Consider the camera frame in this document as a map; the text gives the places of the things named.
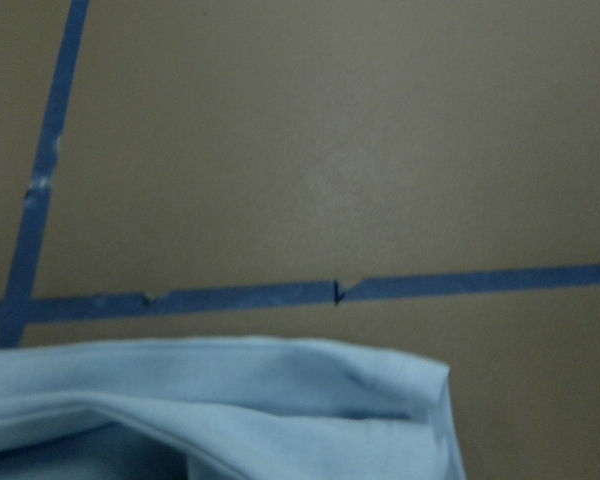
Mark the blue tape strip lengthwise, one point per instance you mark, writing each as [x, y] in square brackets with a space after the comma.
[15, 306]

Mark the light blue t-shirt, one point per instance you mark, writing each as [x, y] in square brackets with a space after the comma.
[225, 408]

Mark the blue tape strip crosswise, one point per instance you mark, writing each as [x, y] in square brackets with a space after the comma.
[134, 304]

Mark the brown paper table cover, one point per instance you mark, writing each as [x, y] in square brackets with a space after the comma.
[212, 144]

